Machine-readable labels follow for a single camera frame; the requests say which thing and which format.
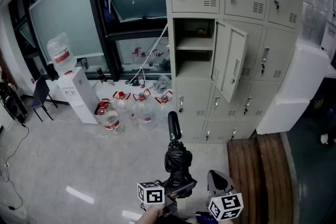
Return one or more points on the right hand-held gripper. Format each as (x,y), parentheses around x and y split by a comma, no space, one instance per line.
(228,206)

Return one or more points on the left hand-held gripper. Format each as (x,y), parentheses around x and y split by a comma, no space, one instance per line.
(153,195)

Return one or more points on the black plastic bag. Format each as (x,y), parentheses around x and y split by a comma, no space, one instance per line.
(178,160)

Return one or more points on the person's left forearm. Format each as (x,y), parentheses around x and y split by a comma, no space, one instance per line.
(151,216)

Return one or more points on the wooden slatted bench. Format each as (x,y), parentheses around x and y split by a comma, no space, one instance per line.
(252,178)

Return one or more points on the grey crumpled cloth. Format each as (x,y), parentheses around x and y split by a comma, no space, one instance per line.
(162,84)

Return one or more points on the small white floor object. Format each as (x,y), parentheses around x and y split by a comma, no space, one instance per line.
(324,139)

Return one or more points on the small plastic bottle red label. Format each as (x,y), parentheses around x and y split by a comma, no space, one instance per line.
(141,81)

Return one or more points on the white foam block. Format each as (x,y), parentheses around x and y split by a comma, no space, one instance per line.
(296,81)

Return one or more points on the white water dispenser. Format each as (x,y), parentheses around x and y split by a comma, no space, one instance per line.
(80,97)

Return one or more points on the black thermos flask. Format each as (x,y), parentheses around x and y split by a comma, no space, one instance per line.
(100,76)

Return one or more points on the small yellow object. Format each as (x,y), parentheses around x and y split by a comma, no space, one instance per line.
(202,32)

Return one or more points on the black chair blue seat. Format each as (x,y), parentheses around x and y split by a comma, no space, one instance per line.
(40,91)

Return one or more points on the big water jug red label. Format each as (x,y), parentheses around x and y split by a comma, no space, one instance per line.
(61,55)

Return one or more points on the white machine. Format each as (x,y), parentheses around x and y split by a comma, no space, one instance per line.
(329,36)

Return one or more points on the black speaker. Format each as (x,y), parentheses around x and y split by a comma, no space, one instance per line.
(14,108)

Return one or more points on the frosted glass panel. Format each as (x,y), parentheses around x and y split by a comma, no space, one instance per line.
(65,21)

